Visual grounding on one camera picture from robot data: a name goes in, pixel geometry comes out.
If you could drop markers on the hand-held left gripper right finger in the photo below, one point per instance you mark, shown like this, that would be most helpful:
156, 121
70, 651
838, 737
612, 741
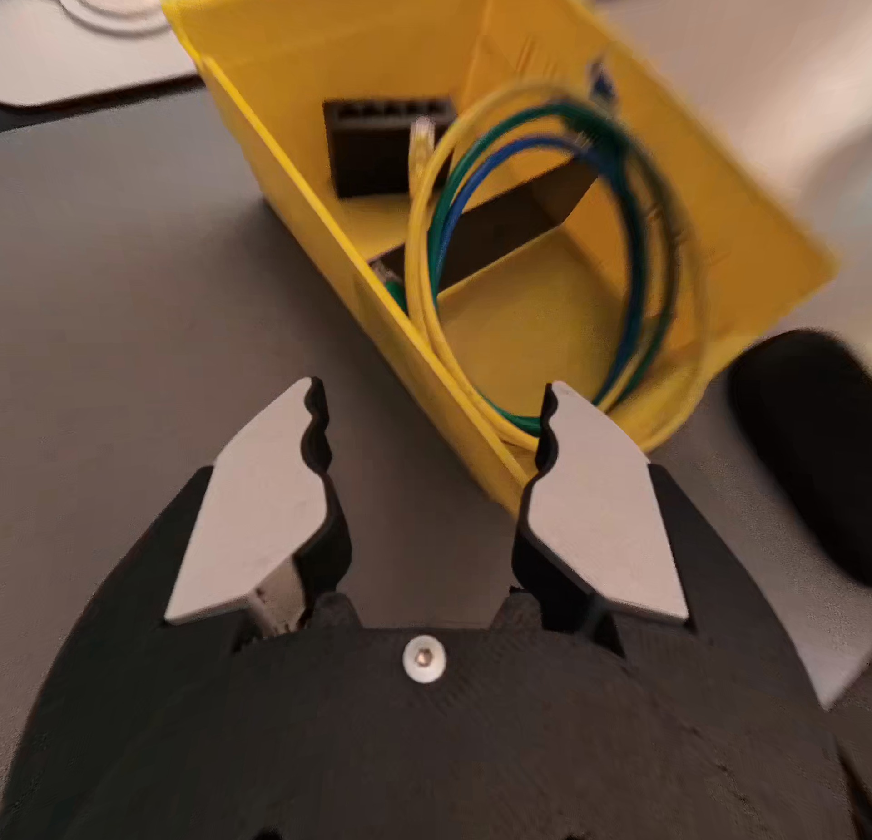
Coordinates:
599, 527

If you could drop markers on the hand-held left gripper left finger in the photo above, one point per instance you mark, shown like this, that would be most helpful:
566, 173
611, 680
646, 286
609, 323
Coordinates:
259, 513

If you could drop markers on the black network switch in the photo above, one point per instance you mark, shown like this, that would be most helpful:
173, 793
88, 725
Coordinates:
368, 159

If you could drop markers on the yellow plastic bin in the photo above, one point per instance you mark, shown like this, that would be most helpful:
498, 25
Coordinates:
340, 50

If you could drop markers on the black textured pad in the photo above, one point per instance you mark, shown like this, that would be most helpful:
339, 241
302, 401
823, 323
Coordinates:
817, 445

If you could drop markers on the white rounded board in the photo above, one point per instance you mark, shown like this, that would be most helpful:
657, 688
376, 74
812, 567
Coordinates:
41, 57

